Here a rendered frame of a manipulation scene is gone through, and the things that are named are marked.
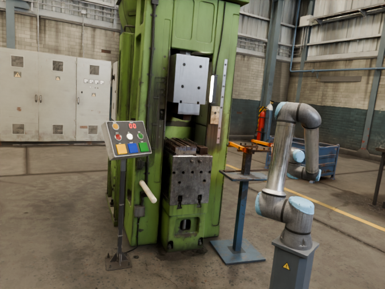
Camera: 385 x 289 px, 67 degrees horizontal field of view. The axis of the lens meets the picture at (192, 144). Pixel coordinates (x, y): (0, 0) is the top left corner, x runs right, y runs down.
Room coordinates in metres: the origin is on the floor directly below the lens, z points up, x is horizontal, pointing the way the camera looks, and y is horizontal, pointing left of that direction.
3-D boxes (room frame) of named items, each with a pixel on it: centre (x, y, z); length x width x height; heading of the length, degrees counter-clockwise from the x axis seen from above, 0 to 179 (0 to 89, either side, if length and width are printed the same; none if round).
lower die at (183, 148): (2.73, 0.14, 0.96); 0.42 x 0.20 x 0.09; 22
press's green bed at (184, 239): (2.76, 0.09, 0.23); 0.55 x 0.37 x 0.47; 22
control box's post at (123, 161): (2.26, 0.54, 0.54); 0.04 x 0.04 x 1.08; 22
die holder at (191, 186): (2.76, 0.09, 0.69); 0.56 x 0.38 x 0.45; 22
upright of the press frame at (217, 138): (3.02, -0.16, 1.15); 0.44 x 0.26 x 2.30; 22
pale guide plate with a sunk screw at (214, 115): (2.78, -0.19, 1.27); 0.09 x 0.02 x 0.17; 112
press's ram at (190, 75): (2.75, 0.10, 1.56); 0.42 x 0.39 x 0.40; 22
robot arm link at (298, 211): (1.68, -0.68, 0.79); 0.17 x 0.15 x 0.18; 57
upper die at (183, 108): (2.73, 0.14, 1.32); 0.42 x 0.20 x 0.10; 22
